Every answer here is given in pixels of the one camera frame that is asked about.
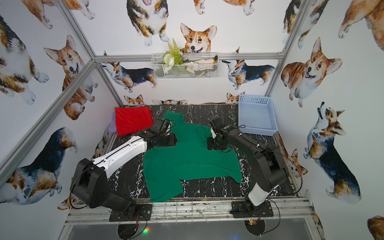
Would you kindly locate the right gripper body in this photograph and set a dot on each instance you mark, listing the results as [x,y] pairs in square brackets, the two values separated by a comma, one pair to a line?
[214,143]

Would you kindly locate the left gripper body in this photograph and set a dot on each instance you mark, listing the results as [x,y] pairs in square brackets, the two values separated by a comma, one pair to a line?
[167,140]

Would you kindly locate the green fern plant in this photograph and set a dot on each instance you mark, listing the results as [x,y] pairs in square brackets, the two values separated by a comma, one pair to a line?
[172,57]

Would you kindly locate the aluminium frame left bar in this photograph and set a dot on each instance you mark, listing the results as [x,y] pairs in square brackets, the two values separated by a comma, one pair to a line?
[24,146]

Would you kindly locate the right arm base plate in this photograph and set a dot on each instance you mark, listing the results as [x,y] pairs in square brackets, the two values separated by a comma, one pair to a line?
[245,209]

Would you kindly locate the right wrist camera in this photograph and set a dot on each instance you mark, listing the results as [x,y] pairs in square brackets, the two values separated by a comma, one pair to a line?
[213,133]

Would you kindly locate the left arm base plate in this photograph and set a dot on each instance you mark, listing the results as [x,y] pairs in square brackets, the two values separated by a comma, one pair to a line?
[139,211]

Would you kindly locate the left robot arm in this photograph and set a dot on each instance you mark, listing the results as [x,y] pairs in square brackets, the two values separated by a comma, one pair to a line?
[90,181]

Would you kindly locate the folded lilac t-shirt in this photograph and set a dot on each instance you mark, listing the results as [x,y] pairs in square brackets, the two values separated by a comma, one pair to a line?
[112,128]

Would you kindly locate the light blue plastic basket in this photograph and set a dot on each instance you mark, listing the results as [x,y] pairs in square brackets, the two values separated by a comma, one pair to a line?
[256,115]

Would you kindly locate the cream cloth items in basket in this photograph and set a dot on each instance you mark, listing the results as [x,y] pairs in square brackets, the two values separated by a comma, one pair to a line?
[201,67]

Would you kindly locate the aluminium frame back bar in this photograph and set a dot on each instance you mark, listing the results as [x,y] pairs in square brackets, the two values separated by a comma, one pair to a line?
[221,56]

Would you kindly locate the aluminium front rail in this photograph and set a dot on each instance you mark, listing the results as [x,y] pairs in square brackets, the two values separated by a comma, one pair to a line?
[194,211]

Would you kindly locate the white wire wall basket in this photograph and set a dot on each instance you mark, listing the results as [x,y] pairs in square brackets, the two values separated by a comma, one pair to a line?
[178,71]

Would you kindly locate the green t-shirt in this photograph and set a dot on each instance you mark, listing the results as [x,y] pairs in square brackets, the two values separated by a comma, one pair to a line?
[165,167]

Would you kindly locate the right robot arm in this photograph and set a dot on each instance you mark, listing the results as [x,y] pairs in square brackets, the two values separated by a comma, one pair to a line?
[270,168]

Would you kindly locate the folded red t-shirt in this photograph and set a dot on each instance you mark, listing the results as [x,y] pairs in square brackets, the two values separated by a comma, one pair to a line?
[132,120]

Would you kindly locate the aluminium frame bar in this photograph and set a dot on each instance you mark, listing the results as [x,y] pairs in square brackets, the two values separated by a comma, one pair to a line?
[24,146]
[221,56]

